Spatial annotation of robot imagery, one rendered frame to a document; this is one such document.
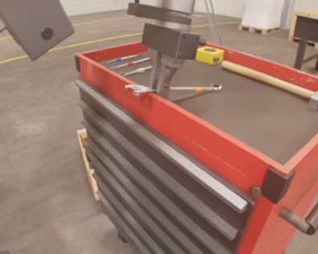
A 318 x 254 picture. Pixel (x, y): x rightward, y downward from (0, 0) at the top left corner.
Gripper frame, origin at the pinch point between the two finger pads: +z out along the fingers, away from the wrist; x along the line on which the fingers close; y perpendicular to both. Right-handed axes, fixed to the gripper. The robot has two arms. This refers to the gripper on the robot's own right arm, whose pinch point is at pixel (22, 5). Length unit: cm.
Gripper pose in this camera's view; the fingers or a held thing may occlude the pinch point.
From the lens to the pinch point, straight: 14.3
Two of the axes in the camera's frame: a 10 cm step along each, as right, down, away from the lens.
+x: 6.4, 5.1, -5.7
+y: -7.3, 6.3, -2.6
